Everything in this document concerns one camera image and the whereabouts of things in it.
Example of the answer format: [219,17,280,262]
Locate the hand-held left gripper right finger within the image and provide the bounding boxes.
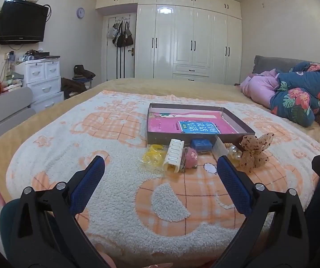
[217,155,310,268]

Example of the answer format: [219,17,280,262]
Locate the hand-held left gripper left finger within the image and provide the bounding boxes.
[0,155,106,268]

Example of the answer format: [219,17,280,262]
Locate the yellow bracelets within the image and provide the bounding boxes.
[142,144,167,169]

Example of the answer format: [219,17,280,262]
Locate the shallow cardboard box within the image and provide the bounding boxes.
[146,103,256,145]

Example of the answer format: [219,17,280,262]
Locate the brown mesh bow hair clip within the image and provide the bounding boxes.
[238,132,275,173]

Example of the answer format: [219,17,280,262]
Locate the clear plastic packet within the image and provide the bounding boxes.
[212,137,230,158]

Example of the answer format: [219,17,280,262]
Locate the small blue box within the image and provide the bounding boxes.
[191,139,213,155]

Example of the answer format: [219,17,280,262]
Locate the pink fuzzy hair clip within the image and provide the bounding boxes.
[183,147,199,170]

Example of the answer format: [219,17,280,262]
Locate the orange and white printed blanket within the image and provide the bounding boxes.
[6,89,320,254]

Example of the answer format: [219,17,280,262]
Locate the blue floral quilt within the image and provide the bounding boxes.
[270,61,320,127]

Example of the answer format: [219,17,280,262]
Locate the white hair claw clip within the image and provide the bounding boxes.
[163,139,185,173]

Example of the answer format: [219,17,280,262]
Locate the pink book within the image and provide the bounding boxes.
[148,111,244,135]

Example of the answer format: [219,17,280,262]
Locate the dark teal clothing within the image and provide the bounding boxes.
[0,199,19,257]

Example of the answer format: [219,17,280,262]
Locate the pink quilt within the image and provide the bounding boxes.
[239,68,282,109]

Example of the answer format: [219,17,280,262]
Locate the brown garment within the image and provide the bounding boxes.
[61,77,88,98]

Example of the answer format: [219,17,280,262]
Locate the grey bed headboard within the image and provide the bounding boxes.
[252,55,320,112]

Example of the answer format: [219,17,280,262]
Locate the white drawer cabinet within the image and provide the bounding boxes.
[15,59,65,113]

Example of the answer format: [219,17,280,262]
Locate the dark folded clothes pile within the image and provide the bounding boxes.
[73,65,96,80]

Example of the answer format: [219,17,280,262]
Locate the grey padded chair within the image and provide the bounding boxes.
[0,86,36,174]

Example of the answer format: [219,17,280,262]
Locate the bed with tan sheet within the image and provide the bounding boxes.
[0,77,320,207]

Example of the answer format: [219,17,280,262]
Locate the white door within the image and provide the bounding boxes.
[103,13,137,81]

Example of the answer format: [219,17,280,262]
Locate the clutter on drawer cabinet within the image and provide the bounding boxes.
[23,50,60,62]

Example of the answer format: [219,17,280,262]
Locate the black striped hanging bag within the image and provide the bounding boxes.
[112,22,125,47]

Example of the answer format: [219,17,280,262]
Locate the brown hanging bag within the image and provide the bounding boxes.
[123,22,134,46]

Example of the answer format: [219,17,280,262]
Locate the white wardrobe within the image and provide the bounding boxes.
[95,0,243,86]

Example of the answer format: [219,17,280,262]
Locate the clear bead bracelet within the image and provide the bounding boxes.
[228,145,244,164]

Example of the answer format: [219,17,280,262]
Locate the black wall television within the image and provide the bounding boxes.
[0,0,50,44]

